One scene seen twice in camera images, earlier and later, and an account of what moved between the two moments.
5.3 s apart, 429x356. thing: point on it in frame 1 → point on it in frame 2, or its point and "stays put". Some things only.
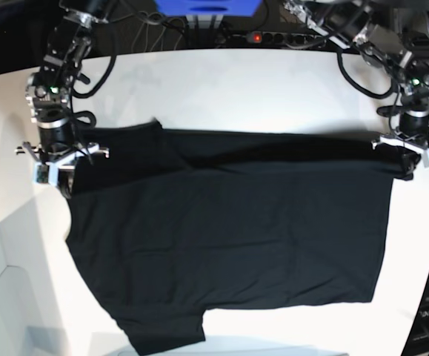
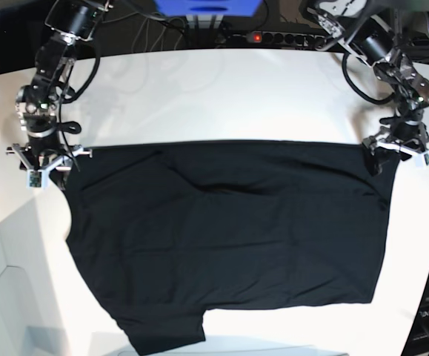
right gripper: (414, 132) → (411, 138)
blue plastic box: (209, 7) stays put
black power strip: (285, 38) stays put
